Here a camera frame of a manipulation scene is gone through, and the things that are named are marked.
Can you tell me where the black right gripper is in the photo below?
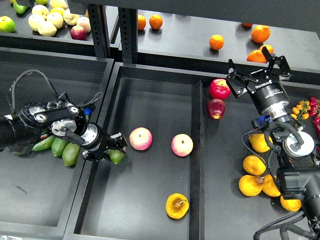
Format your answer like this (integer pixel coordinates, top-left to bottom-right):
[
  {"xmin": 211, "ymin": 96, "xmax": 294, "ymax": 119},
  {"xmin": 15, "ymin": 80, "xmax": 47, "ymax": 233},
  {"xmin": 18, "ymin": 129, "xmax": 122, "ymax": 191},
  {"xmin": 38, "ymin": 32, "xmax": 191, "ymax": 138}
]
[{"xmin": 226, "ymin": 46, "xmax": 292, "ymax": 118}]

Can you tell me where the yellow pear stem up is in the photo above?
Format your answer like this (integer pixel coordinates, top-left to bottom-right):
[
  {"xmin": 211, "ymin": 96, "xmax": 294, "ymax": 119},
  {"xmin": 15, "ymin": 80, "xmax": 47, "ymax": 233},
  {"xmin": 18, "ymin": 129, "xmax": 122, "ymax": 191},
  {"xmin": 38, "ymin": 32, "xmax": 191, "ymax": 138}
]
[{"xmin": 165, "ymin": 193, "xmax": 190, "ymax": 220}]

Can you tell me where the green avocado pile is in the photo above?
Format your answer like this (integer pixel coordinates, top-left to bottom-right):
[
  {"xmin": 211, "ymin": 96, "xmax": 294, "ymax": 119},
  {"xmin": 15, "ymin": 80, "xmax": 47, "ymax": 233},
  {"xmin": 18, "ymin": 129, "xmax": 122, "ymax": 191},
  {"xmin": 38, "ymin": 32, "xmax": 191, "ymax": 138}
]
[{"xmin": 5, "ymin": 135, "xmax": 81, "ymax": 168}]

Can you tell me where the pale yellow pear pile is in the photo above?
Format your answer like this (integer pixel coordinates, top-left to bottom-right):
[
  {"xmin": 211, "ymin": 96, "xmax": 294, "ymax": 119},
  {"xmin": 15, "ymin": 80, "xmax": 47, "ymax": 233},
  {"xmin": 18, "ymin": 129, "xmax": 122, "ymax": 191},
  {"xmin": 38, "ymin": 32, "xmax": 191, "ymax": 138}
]
[{"xmin": 28, "ymin": 0, "xmax": 91, "ymax": 37}]

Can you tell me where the yellow pear lower middle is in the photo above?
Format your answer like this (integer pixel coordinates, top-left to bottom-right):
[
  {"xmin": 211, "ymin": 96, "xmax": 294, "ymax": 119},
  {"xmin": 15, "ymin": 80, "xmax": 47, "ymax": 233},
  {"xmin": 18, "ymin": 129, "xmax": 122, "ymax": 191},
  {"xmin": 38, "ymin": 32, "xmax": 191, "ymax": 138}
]
[{"xmin": 262, "ymin": 174, "xmax": 281, "ymax": 197}]

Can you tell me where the orange right lower pair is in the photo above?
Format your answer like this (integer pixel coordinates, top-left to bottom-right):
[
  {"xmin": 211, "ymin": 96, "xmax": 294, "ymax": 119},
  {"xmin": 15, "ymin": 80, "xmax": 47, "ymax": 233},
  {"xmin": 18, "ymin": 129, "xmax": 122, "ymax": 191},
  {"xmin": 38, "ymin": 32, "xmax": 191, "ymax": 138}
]
[{"xmin": 246, "ymin": 44, "xmax": 274, "ymax": 63}]

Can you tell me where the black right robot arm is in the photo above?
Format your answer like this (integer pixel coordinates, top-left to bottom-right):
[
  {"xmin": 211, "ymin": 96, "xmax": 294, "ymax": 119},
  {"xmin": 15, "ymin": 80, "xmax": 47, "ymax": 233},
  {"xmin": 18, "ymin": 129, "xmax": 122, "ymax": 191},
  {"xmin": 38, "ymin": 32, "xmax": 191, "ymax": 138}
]
[{"xmin": 226, "ymin": 47, "xmax": 320, "ymax": 240}]

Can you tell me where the green apple on shelf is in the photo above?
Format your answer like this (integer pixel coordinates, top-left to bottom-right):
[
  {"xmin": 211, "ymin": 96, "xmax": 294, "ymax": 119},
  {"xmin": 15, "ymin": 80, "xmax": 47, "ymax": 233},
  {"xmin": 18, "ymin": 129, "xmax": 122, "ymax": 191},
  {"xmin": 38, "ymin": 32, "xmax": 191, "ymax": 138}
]
[{"xmin": 0, "ymin": 16, "xmax": 16, "ymax": 33}]

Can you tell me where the yellow pear lower left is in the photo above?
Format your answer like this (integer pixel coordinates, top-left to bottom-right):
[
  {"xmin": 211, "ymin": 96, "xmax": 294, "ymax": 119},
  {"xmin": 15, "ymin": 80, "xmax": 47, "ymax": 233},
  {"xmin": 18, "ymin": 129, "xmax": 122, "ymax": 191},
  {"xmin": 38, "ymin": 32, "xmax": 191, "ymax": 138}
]
[{"xmin": 238, "ymin": 175, "xmax": 264, "ymax": 197}]

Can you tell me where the orange on shelf centre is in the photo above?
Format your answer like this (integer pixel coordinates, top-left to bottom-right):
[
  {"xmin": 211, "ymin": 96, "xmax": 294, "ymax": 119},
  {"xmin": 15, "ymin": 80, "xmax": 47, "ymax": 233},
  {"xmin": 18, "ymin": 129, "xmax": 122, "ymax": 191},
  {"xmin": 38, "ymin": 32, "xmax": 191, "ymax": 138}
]
[{"xmin": 209, "ymin": 34, "xmax": 225, "ymax": 51}]

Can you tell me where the pink apple left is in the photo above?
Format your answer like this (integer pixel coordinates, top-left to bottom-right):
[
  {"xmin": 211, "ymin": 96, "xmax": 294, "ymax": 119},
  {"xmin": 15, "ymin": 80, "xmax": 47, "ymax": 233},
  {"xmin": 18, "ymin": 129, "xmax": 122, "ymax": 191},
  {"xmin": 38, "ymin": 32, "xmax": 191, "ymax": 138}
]
[{"xmin": 129, "ymin": 127, "xmax": 153, "ymax": 151}]

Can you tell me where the yellow pear lower right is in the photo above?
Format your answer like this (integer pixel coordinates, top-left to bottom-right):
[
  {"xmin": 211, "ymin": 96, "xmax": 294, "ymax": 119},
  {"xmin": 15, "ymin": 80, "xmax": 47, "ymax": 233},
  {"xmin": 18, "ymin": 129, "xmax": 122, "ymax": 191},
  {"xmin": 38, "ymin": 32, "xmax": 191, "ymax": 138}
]
[{"xmin": 280, "ymin": 195, "xmax": 302, "ymax": 212}]

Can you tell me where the cherry tomato bunch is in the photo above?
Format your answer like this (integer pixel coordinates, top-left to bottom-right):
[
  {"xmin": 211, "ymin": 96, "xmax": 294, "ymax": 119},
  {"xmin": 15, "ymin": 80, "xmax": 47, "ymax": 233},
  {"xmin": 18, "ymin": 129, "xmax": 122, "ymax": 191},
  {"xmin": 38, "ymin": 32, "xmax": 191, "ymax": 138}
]
[{"xmin": 290, "ymin": 100, "xmax": 311, "ymax": 120}]

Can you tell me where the orange behind post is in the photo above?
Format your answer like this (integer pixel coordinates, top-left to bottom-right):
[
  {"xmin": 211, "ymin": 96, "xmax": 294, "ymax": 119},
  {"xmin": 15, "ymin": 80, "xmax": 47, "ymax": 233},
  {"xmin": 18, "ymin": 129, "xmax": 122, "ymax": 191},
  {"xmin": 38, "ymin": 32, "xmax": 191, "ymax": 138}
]
[{"xmin": 137, "ymin": 14, "xmax": 147, "ymax": 31}]

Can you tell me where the pink apple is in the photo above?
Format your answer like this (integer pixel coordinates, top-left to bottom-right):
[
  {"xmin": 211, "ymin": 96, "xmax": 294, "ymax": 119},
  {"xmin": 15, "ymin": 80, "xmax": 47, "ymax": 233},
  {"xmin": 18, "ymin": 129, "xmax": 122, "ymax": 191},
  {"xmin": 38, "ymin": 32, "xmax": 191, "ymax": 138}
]
[
  {"xmin": 129, "ymin": 127, "xmax": 153, "ymax": 151},
  {"xmin": 171, "ymin": 133, "xmax": 194, "ymax": 157}
]

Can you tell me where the bright red apple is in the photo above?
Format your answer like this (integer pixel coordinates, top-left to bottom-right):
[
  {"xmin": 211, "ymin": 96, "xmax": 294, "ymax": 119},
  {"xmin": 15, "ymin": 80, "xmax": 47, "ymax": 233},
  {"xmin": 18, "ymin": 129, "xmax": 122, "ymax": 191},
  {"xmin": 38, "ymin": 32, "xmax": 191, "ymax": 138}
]
[{"xmin": 209, "ymin": 78, "xmax": 231, "ymax": 101}]

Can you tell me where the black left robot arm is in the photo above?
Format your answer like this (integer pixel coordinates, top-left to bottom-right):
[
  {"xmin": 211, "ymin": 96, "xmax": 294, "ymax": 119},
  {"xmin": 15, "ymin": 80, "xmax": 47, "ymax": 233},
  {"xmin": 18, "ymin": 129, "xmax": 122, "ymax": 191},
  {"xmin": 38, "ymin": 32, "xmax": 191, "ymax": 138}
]
[{"xmin": 0, "ymin": 69, "xmax": 128, "ymax": 162}]

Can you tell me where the dark red apple on shelf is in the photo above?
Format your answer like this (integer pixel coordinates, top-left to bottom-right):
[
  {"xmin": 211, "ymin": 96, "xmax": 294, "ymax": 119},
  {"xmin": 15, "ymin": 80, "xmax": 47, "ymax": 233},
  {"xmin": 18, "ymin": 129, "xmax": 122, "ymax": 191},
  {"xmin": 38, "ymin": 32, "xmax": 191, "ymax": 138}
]
[{"xmin": 70, "ymin": 25, "xmax": 87, "ymax": 41}]

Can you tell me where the black tray divider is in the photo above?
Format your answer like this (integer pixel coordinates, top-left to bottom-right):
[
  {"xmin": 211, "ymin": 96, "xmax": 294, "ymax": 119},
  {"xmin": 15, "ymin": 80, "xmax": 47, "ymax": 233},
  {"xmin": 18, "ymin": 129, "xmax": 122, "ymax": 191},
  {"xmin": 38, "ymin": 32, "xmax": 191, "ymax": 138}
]
[{"xmin": 188, "ymin": 81, "xmax": 205, "ymax": 240}]

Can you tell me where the black shelf post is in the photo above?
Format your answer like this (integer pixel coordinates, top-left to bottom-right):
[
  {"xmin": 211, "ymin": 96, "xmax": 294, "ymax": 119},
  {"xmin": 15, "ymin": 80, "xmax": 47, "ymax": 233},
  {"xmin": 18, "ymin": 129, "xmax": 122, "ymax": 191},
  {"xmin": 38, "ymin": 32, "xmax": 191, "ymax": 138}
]
[{"xmin": 87, "ymin": 4, "xmax": 138, "ymax": 64}]

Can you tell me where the large orange right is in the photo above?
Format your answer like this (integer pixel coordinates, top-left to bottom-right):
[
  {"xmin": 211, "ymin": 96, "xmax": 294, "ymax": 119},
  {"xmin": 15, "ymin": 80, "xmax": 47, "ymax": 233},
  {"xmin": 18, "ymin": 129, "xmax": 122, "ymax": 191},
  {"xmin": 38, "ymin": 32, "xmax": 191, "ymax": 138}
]
[{"xmin": 251, "ymin": 25, "xmax": 271, "ymax": 44}]

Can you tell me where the pink apple right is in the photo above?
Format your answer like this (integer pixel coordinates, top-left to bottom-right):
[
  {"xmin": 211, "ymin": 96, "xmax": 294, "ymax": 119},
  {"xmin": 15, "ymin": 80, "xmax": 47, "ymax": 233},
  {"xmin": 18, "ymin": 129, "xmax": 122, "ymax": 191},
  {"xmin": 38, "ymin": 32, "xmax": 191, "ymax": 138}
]
[{"xmin": 171, "ymin": 133, "xmax": 194, "ymax": 157}]

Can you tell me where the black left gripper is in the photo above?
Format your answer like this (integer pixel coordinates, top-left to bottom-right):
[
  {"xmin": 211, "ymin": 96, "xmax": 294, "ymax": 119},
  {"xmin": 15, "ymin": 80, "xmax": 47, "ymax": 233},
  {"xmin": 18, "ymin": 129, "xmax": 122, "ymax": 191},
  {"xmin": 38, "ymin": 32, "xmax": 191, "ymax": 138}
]
[{"xmin": 81, "ymin": 123, "xmax": 128, "ymax": 162}]

